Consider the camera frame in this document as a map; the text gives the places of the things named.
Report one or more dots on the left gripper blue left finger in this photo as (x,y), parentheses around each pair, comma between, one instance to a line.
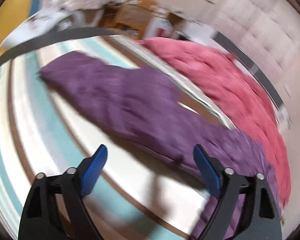
(40,218)

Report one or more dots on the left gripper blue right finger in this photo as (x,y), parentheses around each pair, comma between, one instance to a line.
(259,218)

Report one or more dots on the purple quilted down jacket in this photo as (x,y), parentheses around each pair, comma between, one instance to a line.
(141,105)

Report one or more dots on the striped bed sheet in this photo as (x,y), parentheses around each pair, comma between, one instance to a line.
(136,196)

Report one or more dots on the pink red duvet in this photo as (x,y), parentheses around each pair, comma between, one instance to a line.
(238,95)

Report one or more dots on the wooden desk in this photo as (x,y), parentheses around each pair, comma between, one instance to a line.
(140,19)

